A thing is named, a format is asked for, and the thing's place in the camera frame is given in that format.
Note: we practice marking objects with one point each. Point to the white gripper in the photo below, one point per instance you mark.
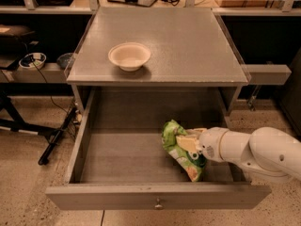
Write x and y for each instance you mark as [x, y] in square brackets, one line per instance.
[209, 144]

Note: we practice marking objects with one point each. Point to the white paper bowl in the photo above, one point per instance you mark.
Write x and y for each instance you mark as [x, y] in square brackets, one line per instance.
[129, 56]

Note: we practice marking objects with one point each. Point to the dark grey bowl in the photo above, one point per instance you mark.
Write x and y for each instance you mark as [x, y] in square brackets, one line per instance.
[65, 60]

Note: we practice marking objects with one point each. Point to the metal drawer knob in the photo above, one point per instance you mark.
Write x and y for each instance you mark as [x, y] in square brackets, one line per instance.
[158, 205]

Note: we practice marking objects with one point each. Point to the black bag on shelf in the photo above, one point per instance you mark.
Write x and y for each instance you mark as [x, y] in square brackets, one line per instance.
[13, 35]

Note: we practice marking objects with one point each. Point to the grey cabinet with top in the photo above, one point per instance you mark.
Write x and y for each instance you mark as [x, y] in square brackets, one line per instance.
[189, 47]

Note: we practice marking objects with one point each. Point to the grey shelf rail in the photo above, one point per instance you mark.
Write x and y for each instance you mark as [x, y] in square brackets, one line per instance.
[49, 73]

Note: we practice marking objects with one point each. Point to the white bowl with cable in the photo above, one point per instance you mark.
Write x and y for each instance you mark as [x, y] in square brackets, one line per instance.
[33, 61]

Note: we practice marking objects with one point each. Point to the open grey top drawer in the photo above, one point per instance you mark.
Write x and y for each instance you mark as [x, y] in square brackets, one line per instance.
[118, 161]

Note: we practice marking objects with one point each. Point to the green rice chip bag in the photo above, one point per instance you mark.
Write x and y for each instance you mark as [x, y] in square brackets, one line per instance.
[192, 163]

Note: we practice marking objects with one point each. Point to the black metal stand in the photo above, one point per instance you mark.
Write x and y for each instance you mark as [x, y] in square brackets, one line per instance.
[18, 124]

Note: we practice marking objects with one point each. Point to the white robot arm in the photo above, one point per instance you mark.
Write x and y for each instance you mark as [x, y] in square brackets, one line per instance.
[267, 152]

